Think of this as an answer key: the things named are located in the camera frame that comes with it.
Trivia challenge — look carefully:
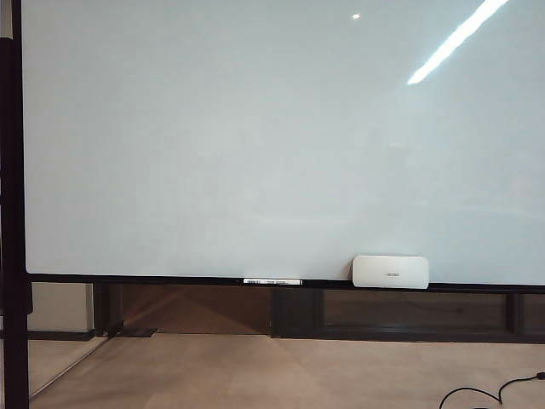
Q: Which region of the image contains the white glass whiteboard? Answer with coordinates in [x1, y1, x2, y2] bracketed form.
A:
[20, 0, 545, 287]

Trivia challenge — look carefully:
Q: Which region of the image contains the dark wooden low cabinet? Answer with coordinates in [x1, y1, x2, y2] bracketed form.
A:
[270, 288, 545, 341]

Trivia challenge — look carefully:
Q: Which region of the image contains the white whiteboard eraser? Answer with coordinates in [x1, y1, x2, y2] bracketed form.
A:
[351, 254, 430, 290]

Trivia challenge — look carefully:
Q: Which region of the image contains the black vertical stand post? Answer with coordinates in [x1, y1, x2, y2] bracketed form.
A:
[0, 0, 31, 409]

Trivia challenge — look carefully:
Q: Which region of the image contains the white barcode label sticker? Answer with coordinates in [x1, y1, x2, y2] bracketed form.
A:
[243, 278, 304, 286]

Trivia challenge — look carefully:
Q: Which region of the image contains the black whiteboard bottom rail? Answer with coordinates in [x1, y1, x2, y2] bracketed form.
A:
[27, 274, 545, 295]

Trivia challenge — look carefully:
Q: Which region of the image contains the dark door frame post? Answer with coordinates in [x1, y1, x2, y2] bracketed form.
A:
[92, 283, 125, 337]

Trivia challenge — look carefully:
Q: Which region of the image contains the black floor cable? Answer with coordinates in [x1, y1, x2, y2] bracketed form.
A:
[439, 371, 545, 409]

